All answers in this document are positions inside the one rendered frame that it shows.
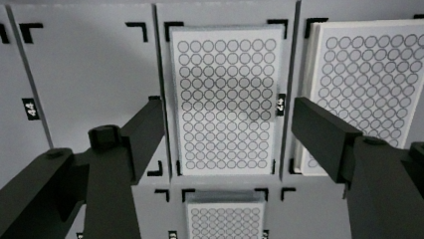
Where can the grey deck plate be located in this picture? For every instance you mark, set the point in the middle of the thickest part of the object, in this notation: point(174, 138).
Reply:
point(416, 131)

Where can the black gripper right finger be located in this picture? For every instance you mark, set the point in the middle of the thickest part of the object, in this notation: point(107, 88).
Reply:
point(382, 200)

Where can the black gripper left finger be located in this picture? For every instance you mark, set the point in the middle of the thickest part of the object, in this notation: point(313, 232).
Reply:
point(99, 175)

